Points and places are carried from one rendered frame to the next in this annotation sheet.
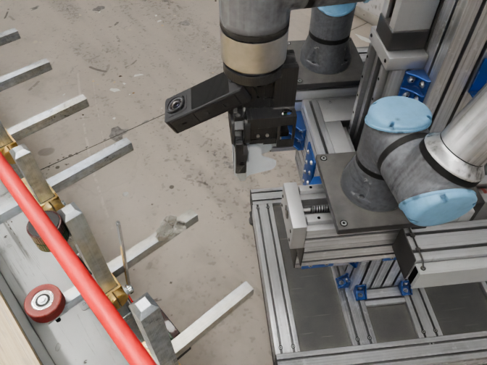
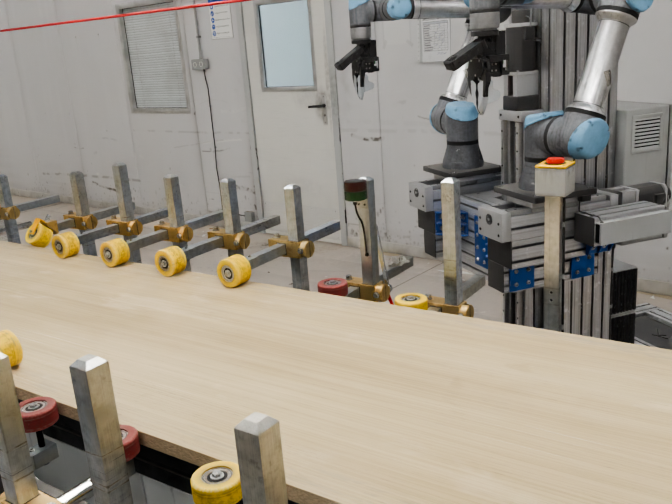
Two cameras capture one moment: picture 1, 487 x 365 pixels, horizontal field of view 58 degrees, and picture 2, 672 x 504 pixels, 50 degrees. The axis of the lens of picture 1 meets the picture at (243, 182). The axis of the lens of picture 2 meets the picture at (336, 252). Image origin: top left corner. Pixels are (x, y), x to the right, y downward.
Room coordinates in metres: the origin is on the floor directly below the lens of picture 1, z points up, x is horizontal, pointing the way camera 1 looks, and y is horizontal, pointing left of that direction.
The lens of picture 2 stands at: (-1.34, 0.83, 1.52)
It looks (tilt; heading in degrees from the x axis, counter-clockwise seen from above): 16 degrees down; 347
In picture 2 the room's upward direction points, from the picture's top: 4 degrees counter-clockwise
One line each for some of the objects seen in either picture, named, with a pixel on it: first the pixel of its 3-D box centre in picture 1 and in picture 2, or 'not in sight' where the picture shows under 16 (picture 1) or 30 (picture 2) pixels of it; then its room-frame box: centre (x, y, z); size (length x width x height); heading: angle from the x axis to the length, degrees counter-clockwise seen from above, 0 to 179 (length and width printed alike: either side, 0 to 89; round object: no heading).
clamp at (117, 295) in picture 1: (103, 283); (364, 290); (0.49, 0.34, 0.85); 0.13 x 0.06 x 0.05; 42
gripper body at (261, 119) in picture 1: (258, 99); (487, 54); (0.44, -0.02, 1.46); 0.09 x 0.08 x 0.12; 96
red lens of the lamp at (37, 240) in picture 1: (46, 227); (355, 185); (0.45, 0.36, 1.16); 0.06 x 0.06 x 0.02
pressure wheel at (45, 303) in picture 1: (50, 309); (333, 300); (0.42, 0.44, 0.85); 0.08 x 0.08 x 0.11
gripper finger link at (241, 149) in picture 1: (240, 146); (483, 79); (0.41, 0.00, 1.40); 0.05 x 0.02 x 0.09; 6
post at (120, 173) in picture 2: not in sight; (129, 230); (1.23, 0.98, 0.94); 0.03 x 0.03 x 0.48; 42
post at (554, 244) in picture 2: not in sight; (554, 287); (0.10, -0.02, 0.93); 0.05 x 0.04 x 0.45; 42
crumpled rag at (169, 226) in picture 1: (168, 225); (395, 259); (0.64, 0.19, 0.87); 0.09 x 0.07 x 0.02; 132
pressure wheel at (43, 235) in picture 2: not in sight; (39, 235); (1.34, 1.30, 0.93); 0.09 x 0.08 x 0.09; 132
